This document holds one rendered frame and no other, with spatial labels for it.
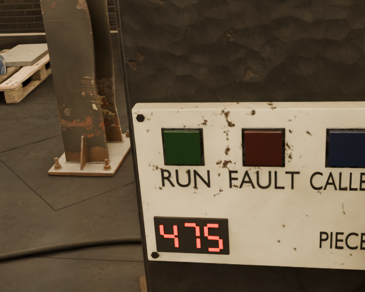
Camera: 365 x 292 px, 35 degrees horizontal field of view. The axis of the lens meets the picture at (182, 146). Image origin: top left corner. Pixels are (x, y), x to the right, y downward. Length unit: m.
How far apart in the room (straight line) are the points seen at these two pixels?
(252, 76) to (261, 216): 0.15
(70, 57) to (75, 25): 0.18
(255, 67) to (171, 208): 0.17
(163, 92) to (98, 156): 2.84
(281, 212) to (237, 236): 0.06
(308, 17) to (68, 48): 2.74
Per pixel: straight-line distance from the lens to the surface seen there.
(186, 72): 0.58
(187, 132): 0.58
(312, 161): 0.59
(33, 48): 5.73
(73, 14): 3.20
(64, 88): 3.33
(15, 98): 4.80
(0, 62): 5.11
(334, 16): 0.56
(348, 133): 0.57
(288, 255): 0.64
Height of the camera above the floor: 1.43
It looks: 23 degrees down
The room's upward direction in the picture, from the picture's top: 4 degrees counter-clockwise
